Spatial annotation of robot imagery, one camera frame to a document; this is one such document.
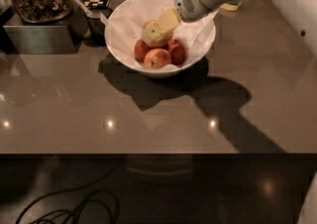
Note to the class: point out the left red apple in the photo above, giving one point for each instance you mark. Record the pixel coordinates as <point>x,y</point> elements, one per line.
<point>140,50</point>

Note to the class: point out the right red apple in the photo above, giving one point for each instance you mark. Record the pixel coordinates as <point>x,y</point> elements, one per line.
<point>177,51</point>

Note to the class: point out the white bowl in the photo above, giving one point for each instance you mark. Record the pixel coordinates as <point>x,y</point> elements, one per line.
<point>158,71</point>

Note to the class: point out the metal box stand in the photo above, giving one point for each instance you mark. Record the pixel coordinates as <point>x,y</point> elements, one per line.
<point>58,38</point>

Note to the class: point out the yellow-red apple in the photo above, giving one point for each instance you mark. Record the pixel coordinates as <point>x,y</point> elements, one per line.
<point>159,42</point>
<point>157,58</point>

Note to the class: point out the white paper liner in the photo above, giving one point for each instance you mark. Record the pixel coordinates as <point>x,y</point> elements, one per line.
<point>128,26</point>

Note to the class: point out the red apple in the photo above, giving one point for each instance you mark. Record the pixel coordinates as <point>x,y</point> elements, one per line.
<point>140,50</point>
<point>177,51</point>

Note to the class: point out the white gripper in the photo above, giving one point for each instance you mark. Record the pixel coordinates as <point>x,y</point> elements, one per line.
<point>188,3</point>

